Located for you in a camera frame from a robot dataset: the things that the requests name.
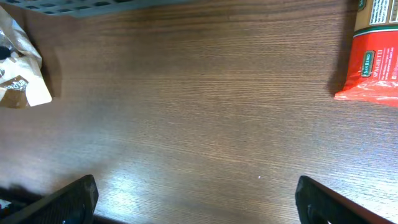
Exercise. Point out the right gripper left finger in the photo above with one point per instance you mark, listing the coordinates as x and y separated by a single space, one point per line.
74 203

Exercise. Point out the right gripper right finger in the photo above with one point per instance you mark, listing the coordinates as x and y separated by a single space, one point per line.
317 204

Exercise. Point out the beige brown snack bag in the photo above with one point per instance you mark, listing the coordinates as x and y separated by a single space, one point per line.
22 83

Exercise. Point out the red spaghetti packet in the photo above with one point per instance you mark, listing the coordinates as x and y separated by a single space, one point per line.
372 68

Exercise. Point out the grey plastic basket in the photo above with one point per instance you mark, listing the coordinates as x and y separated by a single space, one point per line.
87 8

